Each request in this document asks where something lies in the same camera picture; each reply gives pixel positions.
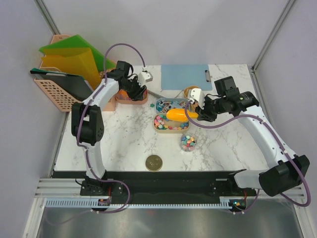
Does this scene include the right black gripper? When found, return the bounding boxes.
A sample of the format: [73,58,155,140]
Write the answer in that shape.
[195,95,226,122]

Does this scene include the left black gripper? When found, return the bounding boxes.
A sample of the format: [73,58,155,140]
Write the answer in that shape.
[121,76,147,102]

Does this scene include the orange plastic scoop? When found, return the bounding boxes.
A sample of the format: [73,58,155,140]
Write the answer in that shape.
[166,109,198,122]

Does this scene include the clear plastic jar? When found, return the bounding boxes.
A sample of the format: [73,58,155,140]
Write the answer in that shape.
[180,133,198,152]

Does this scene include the blue tray of lollipops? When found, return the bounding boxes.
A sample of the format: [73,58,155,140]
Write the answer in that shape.
[156,98,187,113]

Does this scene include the beige tray colourful candies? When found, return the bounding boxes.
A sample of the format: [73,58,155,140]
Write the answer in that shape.
[153,114,190,133]

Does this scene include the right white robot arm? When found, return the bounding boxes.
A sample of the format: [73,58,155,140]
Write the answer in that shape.
[189,76,310,197]

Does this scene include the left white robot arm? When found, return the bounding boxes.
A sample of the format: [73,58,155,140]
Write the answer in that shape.
[71,61,153,195]

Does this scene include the pink tray star candies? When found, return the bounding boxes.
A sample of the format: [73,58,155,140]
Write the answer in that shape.
[115,90,148,105]

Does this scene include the yellow tray jelly candies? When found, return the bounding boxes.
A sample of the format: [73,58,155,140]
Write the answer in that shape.
[183,85,199,98]

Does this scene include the white spiral notebook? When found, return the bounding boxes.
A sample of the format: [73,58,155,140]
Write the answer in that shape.
[148,90,183,99]

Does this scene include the blue clipboard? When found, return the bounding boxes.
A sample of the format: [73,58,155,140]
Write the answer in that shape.
[161,64,212,91]

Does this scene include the black folder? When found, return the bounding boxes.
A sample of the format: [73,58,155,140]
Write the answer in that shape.
[30,68,93,101]

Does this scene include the yellow plastic folder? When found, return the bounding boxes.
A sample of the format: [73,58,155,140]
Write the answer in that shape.
[42,52,101,89]

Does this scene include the green plastic folder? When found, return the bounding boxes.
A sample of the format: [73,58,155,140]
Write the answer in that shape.
[39,35,104,72]

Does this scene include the pink file organizer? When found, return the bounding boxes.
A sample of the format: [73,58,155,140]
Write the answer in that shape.
[34,35,117,112]

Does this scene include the gold jar lid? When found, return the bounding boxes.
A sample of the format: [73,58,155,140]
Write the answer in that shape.
[145,155,163,172]

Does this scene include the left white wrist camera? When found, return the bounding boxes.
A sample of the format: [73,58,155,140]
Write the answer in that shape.
[138,71,153,84]

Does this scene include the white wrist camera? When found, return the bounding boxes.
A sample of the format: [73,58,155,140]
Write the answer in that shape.
[138,71,153,84]
[187,88,205,109]

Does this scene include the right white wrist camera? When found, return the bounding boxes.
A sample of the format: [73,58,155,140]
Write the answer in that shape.
[187,88,205,109]

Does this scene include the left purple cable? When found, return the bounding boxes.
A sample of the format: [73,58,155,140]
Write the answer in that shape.
[75,43,147,219]

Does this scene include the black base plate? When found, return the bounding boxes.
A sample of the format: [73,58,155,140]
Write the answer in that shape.
[53,171,256,204]

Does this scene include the white cable duct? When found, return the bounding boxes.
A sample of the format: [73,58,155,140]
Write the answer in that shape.
[45,198,246,209]

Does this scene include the aluminium frame rail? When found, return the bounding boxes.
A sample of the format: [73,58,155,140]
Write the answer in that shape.
[36,178,306,199]

